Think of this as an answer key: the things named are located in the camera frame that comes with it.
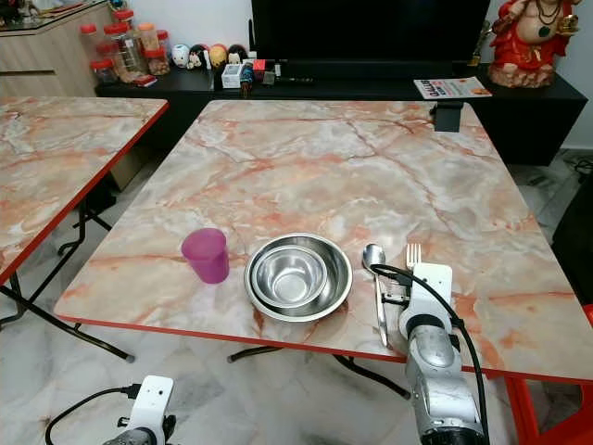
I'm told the black table clamp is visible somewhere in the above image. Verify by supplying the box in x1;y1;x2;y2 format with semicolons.
431;100;465;133

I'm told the black chair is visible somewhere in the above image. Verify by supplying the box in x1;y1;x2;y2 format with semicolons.
551;181;593;309

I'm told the large red lid jar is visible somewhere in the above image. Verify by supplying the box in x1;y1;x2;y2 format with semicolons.
104;23;140;81

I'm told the orange lid plastic jar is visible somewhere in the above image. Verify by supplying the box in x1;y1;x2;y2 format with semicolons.
137;21;159;52

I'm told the small steel bowl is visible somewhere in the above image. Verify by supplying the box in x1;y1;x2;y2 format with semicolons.
252;246;328;308

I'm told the light wood drawer cabinet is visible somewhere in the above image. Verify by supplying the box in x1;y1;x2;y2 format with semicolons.
0;0;117;98

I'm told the large steel bowl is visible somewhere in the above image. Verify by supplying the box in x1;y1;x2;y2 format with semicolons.
245;232;354;324

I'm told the red laughing Buddha statue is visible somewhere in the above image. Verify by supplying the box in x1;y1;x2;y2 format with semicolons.
489;0;567;90

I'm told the small red lid jar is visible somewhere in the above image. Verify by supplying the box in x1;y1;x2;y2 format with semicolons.
145;48;170;76
91;60;117;87

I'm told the purple plastic cup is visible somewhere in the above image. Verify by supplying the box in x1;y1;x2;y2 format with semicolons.
182;227;231;286

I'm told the printed magazine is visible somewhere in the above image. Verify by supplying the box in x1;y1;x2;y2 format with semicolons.
414;77;493;100

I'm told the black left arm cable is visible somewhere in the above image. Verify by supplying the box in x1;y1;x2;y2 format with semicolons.
44;386;142;445

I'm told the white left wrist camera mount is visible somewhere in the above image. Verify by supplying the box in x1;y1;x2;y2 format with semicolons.
132;375;175;437

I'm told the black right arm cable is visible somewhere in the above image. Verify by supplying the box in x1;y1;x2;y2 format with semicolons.
371;263;490;441

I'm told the red plastic stool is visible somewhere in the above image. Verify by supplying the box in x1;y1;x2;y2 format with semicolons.
505;374;593;445

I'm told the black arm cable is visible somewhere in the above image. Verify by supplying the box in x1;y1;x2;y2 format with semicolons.
44;386;142;445
371;263;490;441

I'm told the silver metal fork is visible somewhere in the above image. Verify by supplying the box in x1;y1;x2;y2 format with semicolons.
405;242;423;279

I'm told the black flat television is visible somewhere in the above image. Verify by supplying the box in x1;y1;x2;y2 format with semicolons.
250;0;492;64

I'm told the small white box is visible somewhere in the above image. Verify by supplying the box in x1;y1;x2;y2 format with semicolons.
222;63;244;90

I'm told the black metal table frame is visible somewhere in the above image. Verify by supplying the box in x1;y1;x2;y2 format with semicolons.
227;345;415;401
0;190;136;362

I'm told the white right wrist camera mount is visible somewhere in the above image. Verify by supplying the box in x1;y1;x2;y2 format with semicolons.
400;262;453;337

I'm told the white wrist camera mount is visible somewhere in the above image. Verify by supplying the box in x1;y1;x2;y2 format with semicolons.
132;375;175;437
400;262;453;337

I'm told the silver metal spoon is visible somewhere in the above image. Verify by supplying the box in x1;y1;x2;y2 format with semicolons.
361;243;391;349

